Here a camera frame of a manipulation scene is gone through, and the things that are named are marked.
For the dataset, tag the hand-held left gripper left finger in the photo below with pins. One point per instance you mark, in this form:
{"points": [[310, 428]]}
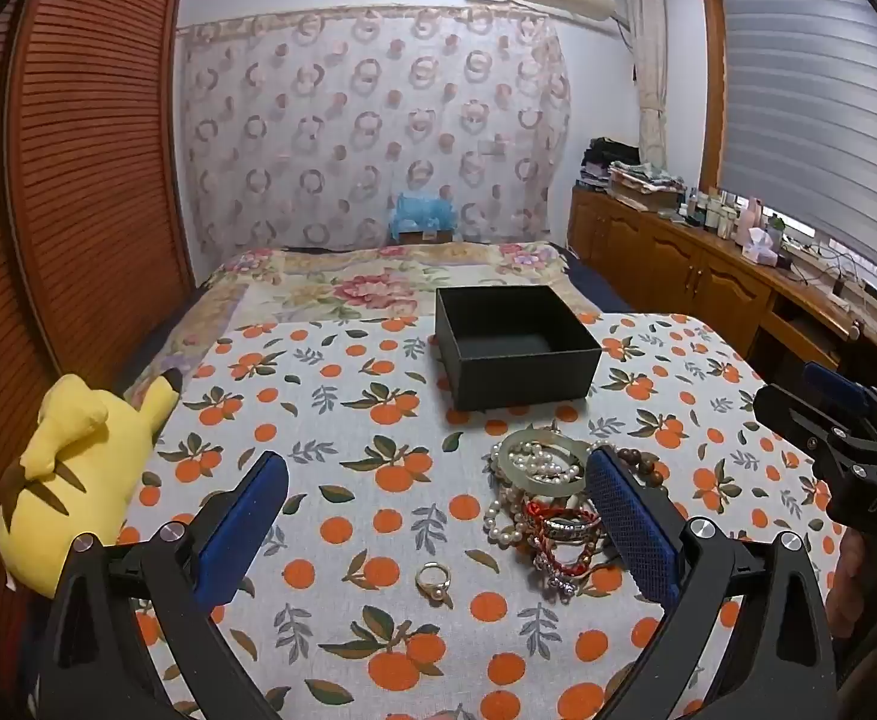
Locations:
{"points": [[247, 525]]}

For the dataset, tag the floral bedspread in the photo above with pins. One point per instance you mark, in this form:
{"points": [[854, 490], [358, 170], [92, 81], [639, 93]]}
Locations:
{"points": [[333, 285]]}

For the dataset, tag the stack of folded clothes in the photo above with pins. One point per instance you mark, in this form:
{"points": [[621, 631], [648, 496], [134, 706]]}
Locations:
{"points": [[633, 176]]}

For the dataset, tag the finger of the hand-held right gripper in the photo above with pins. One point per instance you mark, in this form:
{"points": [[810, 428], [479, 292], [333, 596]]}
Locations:
{"points": [[828, 384], [791, 409]]}

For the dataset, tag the pink tissue box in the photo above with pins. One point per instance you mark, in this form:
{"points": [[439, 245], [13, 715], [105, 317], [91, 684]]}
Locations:
{"points": [[757, 244]]}

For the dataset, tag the orange fruit print tablecloth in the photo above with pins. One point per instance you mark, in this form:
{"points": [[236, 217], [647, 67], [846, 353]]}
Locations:
{"points": [[378, 502]]}

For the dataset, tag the grey window blind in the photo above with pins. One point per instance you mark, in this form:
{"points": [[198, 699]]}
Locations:
{"points": [[806, 90]]}

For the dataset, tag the wooden sideboard cabinet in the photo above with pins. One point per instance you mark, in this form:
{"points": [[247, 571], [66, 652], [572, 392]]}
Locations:
{"points": [[671, 262]]}

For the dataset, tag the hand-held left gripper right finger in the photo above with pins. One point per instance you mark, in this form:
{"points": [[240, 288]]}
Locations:
{"points": [[633, 532]]}

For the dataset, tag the small cardboard box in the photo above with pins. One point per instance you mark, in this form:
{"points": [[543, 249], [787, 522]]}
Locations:
{"points": [[423, 236]]}

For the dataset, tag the yellow plush toy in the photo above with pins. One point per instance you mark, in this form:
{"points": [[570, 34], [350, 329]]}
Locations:
{"points": [[56, 465]]}

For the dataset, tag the pale green jade bangle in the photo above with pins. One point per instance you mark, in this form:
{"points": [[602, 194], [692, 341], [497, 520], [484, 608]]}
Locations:
{"points": [[506, 457]]}

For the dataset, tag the black cardboard box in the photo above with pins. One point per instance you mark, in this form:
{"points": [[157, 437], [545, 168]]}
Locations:
{"points": [[521, 375]]}

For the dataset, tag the brown slatted wardrobe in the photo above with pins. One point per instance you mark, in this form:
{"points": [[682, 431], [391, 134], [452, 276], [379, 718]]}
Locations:
{"points": [[86, 165]]}

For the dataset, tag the row of cosmetic bottles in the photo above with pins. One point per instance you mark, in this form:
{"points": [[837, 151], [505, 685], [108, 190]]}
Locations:
{"points": [[708, 210]]}

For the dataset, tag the circle pattern curtain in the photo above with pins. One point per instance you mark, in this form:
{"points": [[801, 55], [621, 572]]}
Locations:
{"points": [[333, 127]]}

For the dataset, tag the light blue plastic bag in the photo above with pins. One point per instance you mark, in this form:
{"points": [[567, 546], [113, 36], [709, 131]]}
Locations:
{"points": [[420, 211]]}

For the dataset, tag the engraved silver bangle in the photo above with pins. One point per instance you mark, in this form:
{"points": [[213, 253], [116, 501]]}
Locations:
{"points": [[566, 525]]}

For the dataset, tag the white window curtain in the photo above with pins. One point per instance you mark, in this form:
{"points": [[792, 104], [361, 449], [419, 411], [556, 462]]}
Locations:
{"points": [[650, 52]]}

